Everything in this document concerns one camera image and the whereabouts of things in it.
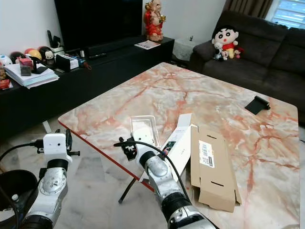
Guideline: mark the red snack packet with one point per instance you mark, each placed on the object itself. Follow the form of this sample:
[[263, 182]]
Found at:
[[5, 84]]

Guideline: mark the red robed figurine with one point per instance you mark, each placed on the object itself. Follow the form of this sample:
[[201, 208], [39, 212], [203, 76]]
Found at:
[[155, 26]]

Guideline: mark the brown curtain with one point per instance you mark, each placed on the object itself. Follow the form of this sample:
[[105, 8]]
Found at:
[[248, 5]]

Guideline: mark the louvred window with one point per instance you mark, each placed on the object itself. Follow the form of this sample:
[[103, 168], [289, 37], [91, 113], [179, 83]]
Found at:
[[288, 12]]

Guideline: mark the stack of white papers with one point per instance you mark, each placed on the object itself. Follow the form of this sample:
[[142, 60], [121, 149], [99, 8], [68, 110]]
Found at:
[[31, 80]]

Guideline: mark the black flat television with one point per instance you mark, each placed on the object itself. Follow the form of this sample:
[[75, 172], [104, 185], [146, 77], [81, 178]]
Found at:
[[100, 24]]

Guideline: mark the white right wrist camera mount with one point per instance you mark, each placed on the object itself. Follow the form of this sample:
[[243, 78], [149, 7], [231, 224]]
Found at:
[[144, 146]]

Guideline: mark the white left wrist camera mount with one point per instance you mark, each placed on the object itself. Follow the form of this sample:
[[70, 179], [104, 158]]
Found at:
[[55, 145]]

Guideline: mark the flat brown cardboard box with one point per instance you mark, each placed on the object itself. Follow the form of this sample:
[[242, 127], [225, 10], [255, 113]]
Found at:
[[214, 186]]

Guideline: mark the black phone stand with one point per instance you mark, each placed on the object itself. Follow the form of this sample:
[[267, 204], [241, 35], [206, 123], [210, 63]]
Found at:
[[256, 106]]

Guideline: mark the long white printed carton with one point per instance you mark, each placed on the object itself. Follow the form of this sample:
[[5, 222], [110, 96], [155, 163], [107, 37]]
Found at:
[[181, 143]]

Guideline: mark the white round plush toy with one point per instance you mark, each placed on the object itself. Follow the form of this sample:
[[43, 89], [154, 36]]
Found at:
[[5, 60]]

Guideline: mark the white lace covered side table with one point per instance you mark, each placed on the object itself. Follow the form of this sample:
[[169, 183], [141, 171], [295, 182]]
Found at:
[[183, 47]]

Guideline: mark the small dark plastic container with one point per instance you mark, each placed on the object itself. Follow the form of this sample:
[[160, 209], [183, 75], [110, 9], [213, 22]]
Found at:
[[26, 67]]

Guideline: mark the clear plastic bottle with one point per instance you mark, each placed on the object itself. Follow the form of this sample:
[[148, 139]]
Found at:
[[15, 199]]

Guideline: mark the dark brown fabric sofa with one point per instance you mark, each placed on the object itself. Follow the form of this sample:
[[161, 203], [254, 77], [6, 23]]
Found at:
[[267, 67]]

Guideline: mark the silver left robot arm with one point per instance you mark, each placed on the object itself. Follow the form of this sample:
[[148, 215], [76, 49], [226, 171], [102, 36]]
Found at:
[[52, 186]]

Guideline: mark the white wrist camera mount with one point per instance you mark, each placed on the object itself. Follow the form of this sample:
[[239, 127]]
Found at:
[[144, 146], [55, 145]]

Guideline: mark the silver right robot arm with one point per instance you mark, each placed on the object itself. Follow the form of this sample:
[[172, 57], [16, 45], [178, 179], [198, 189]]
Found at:
[[159, 169]]

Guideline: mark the black soundbar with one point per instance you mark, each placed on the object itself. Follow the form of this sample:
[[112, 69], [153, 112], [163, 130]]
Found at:
[[114, 48]]

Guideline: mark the black tv console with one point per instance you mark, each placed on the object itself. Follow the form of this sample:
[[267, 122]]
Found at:
[[76, 90]]

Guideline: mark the black rubbish bin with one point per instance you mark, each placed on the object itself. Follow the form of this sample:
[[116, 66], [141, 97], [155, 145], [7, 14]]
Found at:
[[9, 180]]

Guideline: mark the dark round plush toy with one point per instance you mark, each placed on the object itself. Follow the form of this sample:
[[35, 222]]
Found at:
[[17, 56]]

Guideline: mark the orange yellow ball toy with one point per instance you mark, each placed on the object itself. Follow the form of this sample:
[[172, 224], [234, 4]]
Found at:
[[32, 53]]

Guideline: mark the printed pamphlet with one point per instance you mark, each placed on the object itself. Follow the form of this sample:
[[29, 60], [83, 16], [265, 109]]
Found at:
[[147, 45]]

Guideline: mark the black remote control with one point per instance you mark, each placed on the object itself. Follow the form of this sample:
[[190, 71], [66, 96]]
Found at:
[[97, 56]]

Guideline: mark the white black device box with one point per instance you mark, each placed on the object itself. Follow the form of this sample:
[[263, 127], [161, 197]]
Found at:
[[67, 62]]

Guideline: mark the clear plastic tray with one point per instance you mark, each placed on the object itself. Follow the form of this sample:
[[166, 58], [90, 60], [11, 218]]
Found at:
[[145, 126]]

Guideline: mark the cartoon boy plush doll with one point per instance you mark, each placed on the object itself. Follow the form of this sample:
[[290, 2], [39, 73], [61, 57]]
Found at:
[[226, 38]]

